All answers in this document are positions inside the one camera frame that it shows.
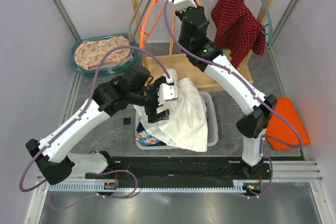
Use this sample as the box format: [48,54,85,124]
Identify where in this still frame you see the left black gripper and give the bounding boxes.
[130,77,170,123]

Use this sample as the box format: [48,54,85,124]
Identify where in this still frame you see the blue floral garment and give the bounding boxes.
[135,102,212,146]

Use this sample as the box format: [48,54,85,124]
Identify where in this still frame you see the white garment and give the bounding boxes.
[134,69,208,152]

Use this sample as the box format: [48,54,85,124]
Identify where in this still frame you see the orange hanger of denim skirt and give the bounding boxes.
[138,0,175,53]

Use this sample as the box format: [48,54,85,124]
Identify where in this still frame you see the red dotted garment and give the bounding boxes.
[211,0,266,68]

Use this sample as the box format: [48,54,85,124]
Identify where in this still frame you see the peach hanger of floral garment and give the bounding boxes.
[169,10,176,58]

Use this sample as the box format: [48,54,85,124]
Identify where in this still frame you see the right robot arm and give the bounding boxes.
[175,6,277,179]

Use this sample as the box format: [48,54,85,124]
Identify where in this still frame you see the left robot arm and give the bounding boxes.
[26,65,178,185]

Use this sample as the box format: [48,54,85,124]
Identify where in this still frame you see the small black floor marker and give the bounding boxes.
[123,118,131,125]

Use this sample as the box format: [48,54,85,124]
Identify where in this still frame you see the wooden clothes rack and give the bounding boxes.
[125,0,288,92]

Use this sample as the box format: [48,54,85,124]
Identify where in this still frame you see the white plastic basket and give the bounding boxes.
[135,91,219,150]

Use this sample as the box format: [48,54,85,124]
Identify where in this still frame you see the teal tub with clothes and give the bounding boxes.
[70,34,138,77]

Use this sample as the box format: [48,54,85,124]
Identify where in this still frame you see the orange folded cloth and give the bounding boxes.
[266,98,311,145]

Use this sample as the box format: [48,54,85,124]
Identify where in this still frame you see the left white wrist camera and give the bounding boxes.
[157,76,179,104]

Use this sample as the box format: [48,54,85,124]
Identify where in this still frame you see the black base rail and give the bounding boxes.
[85,156,271,188]

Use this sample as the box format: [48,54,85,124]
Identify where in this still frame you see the light blue cable duct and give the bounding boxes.
[49,179,246,193]

